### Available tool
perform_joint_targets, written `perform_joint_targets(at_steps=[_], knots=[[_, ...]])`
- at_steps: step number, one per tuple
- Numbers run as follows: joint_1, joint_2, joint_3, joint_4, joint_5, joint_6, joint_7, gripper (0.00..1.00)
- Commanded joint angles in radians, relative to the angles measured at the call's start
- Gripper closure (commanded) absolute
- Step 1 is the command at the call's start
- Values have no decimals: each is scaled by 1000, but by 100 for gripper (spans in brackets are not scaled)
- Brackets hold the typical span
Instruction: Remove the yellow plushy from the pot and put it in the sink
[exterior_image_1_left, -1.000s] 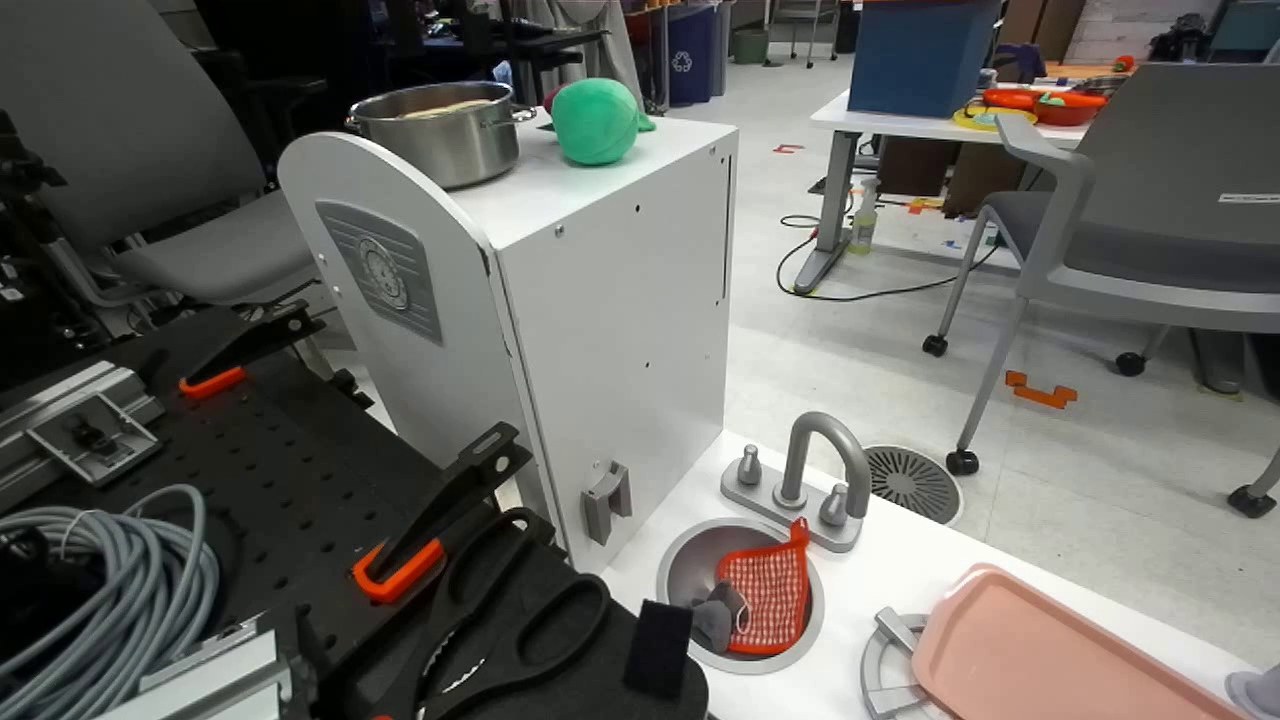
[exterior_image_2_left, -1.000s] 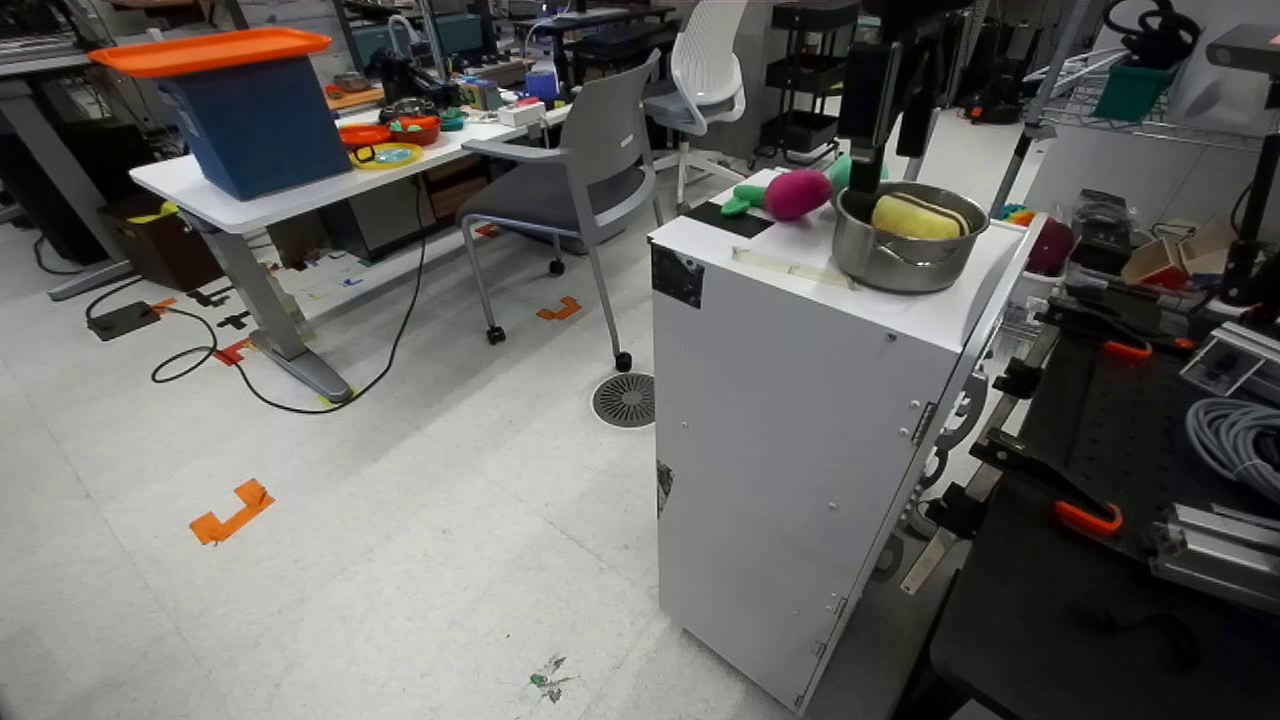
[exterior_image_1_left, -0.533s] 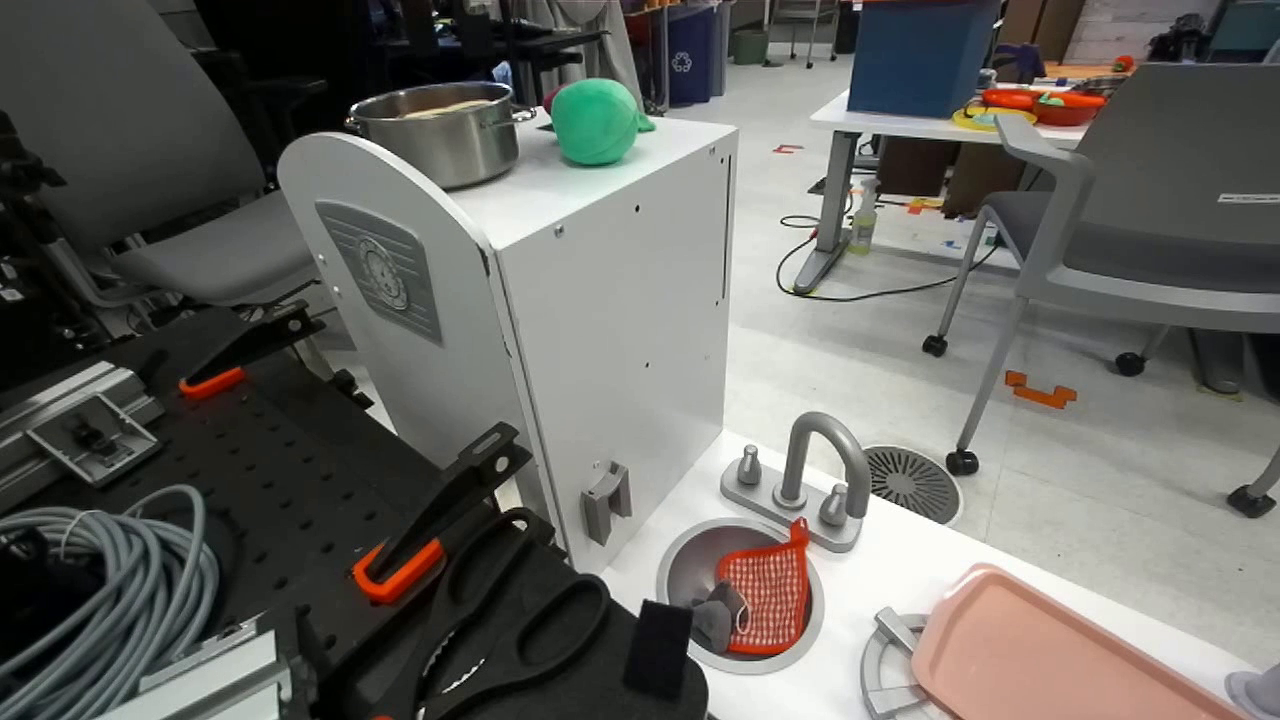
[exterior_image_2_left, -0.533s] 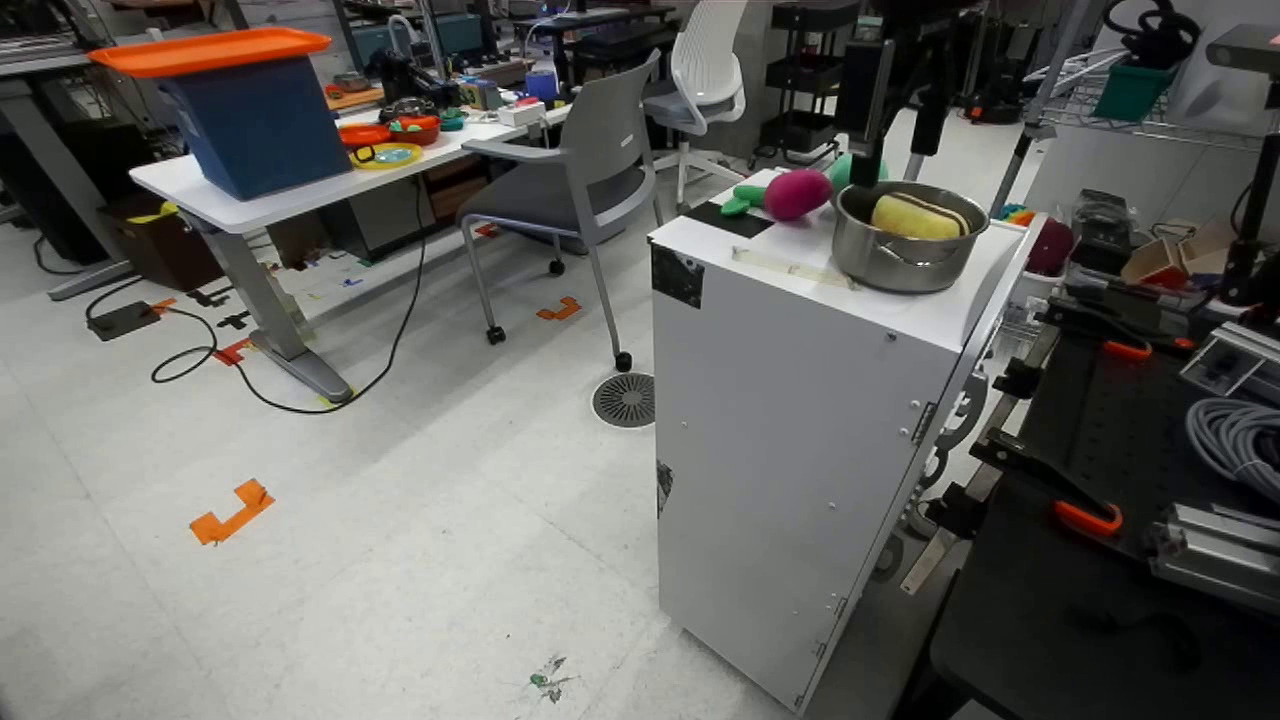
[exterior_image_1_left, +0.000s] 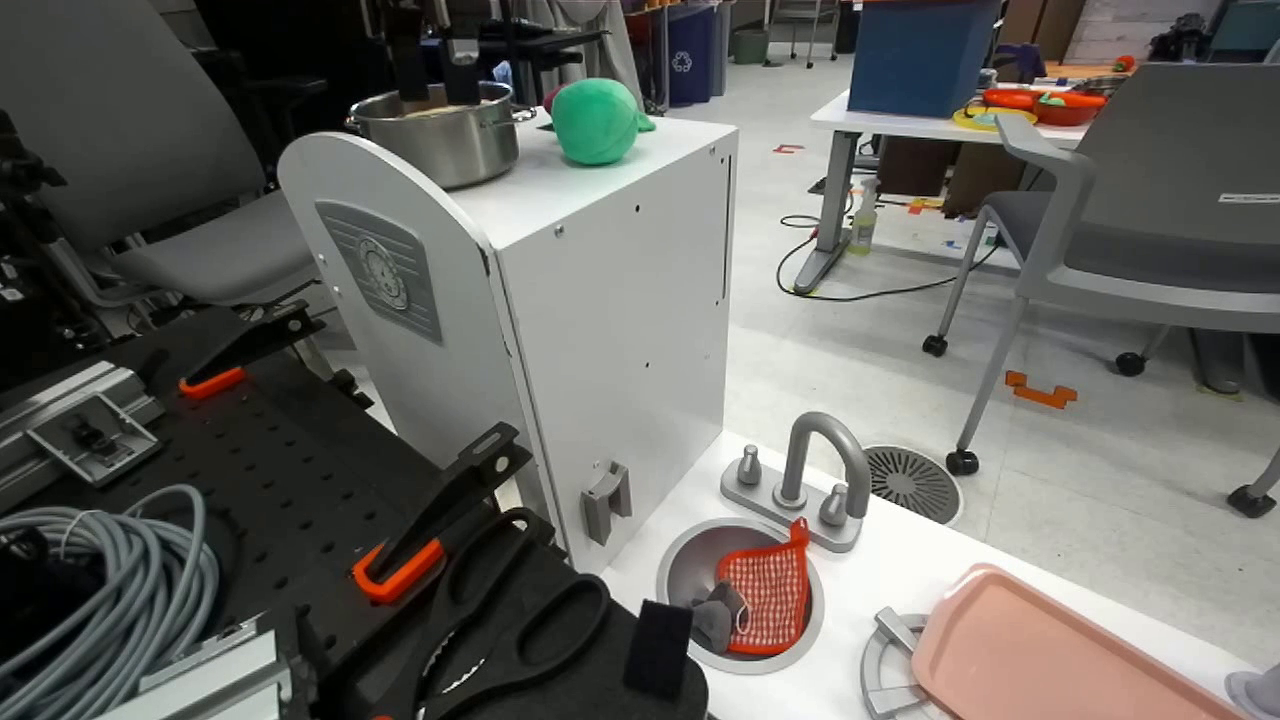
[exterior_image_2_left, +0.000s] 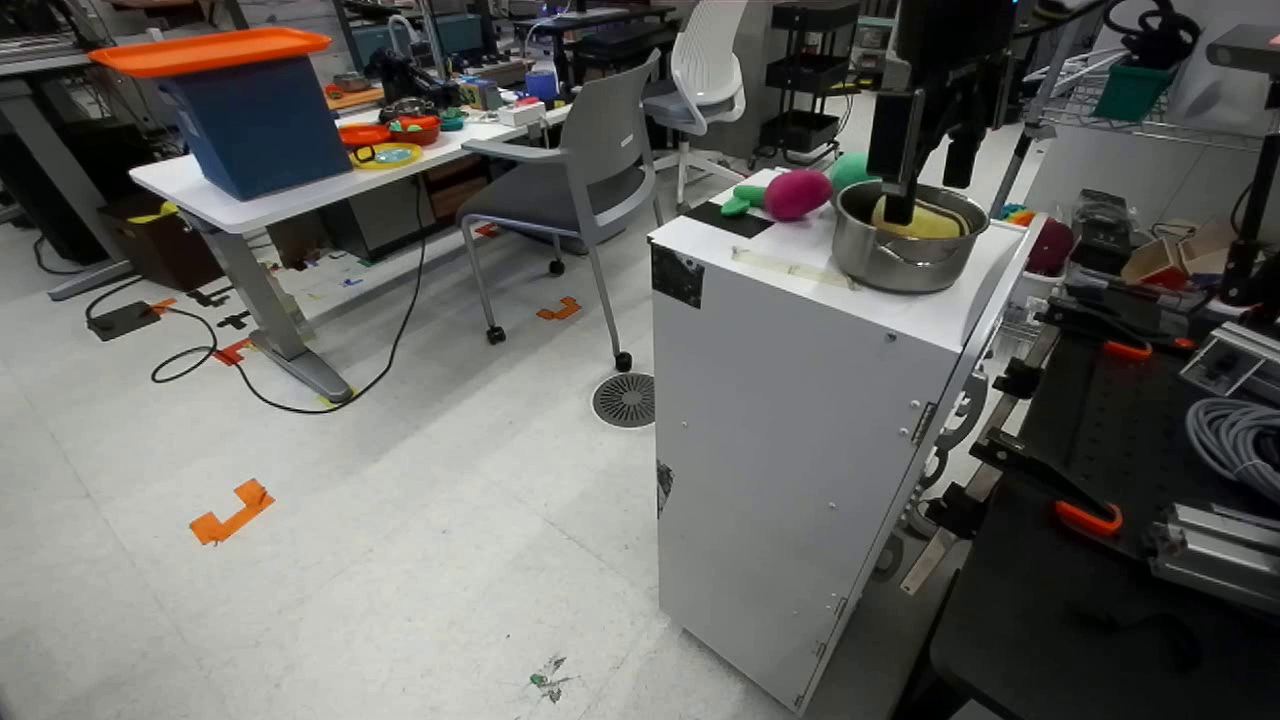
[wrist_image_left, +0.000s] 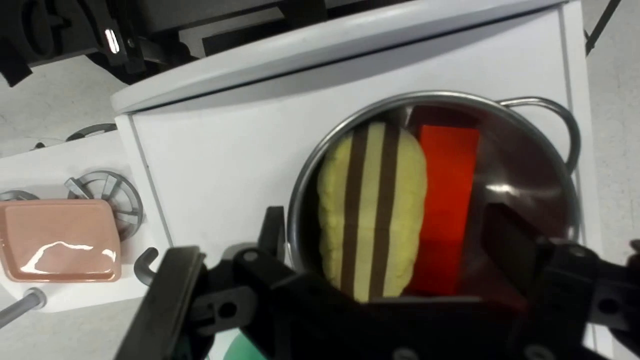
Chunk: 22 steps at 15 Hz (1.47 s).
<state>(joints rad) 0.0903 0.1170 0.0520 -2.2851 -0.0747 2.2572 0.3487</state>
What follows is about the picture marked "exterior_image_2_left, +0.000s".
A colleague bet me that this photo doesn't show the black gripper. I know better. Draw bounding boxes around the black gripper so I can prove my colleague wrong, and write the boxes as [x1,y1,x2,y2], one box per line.
[866,54,1020,228]

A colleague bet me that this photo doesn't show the stainless steel pot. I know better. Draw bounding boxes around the stainless steel pot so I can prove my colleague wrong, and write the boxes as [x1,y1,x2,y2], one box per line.
[828,174,995,300]

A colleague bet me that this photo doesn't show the green plush ball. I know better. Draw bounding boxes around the green plush ball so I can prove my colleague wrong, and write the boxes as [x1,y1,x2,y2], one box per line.
[822,149,883,191]

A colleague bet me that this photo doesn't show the pink plush with green leaves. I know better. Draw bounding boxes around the pink plush with green leaves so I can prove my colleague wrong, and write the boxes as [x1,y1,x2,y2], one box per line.
[717,163,838,228]

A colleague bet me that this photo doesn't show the dark red round plush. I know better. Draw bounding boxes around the dark red round plush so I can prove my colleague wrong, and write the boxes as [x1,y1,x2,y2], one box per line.
[1023,216,1081,281]

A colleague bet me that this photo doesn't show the black shelf cart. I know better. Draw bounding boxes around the black shelf cart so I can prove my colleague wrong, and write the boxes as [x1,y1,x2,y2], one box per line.
[757,0,864,163]

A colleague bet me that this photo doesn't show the teal box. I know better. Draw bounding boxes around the teal box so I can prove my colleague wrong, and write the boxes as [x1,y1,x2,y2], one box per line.
[1091,54,1183,126]

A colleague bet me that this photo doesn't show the white swivel chair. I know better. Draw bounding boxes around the white swivel chair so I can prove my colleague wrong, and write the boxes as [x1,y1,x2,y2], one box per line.
[644,0,757,213]

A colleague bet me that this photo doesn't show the white toy kitchen cabinet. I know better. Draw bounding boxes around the white toy kitchen cabinet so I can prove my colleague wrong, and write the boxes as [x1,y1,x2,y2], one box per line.
[644,163,1053,714]

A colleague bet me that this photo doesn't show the grey plastic chair on castors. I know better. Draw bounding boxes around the grey plastic chair on castors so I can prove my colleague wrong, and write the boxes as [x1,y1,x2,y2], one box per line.
[454,50,669,379]

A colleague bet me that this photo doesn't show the round grey floor drain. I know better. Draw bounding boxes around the round grey floor drain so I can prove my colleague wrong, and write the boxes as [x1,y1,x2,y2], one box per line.
[587,366,659,430]

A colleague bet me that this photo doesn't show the red bowl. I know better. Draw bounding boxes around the red bowl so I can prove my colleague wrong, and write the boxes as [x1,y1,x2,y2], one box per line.
[330,106,444,150]

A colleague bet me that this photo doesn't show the blue storage bin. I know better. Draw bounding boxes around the blue storage bin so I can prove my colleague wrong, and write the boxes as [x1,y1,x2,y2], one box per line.
[155,50,356,205]

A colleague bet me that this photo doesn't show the white desk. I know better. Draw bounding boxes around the white desk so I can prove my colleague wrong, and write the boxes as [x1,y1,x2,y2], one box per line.
[123,100,581,403]

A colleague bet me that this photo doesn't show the orange bin lid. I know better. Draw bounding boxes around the orange bin lid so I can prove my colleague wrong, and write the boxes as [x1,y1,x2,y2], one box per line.
[85,19,337,85]

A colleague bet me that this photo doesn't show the black power brick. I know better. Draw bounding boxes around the black power brick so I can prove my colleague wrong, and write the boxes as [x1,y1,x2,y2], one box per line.
[85,294,162,342]

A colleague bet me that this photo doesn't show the grey side desk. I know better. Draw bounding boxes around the grey side desk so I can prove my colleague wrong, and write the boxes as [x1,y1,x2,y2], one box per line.
[0,35,138,302]

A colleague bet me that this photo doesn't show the black clamp with orange handle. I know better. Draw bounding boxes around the black clamp with orange handle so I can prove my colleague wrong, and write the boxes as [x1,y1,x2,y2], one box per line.
[966,429,1128,545]
[1042,294,1161,366]

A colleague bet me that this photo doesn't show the black camera tripod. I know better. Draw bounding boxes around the black camera tripod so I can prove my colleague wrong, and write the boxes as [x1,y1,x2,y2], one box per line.
[1202,19,1280,313]

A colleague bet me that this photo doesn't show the silver metal bracket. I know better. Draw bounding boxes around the silver metal bracket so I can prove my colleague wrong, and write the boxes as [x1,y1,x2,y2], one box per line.
[1176,317,1280,403]

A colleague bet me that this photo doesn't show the grey cable bundle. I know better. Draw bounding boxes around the grey cable bundle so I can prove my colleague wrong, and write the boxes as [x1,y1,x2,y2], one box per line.
[1179,392,1280,502]

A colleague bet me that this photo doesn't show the aluminium rail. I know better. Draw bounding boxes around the aluminium rail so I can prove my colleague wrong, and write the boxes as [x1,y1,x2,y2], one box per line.
[1144,494,1280,619]

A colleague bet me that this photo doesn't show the black floor cable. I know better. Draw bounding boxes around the black floor cable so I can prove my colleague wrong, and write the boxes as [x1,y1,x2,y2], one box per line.
[78,170,433,421]

